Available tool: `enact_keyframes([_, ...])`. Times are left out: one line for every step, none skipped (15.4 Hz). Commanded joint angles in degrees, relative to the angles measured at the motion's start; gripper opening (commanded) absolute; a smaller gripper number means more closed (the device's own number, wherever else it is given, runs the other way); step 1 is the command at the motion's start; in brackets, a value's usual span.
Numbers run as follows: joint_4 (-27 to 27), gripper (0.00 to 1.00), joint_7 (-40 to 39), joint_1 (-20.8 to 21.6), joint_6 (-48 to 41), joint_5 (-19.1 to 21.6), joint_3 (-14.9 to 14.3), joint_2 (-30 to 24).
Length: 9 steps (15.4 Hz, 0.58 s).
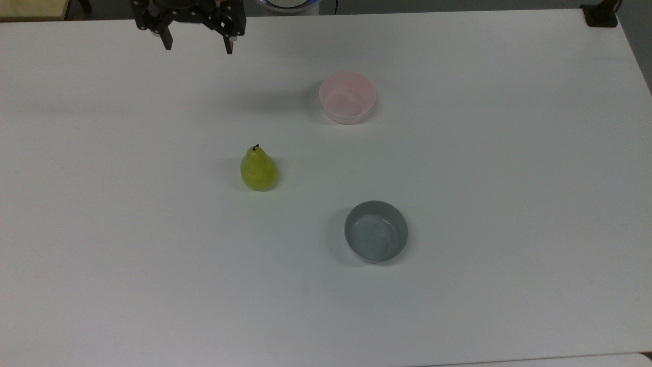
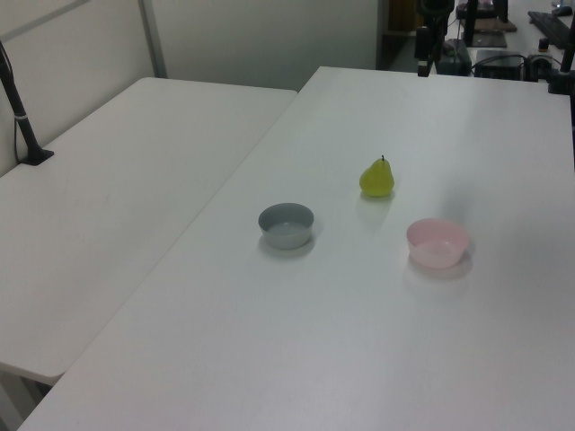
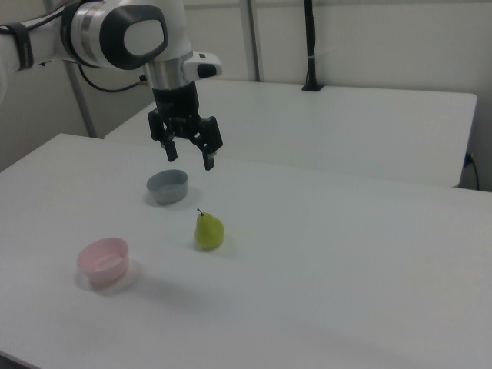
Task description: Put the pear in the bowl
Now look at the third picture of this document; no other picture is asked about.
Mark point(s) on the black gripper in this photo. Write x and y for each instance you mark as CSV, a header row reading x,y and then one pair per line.
x,y
177,109

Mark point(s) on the green pear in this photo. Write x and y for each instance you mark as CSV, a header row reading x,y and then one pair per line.
x,y
209,232

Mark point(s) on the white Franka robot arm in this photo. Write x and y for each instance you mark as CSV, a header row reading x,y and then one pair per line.
x,y
96,34

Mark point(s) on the grey bowl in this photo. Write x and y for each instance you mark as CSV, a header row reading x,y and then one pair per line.
x,y
167,187

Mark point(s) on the pink bowl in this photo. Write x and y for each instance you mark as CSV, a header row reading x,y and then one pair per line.
x,y
103,261

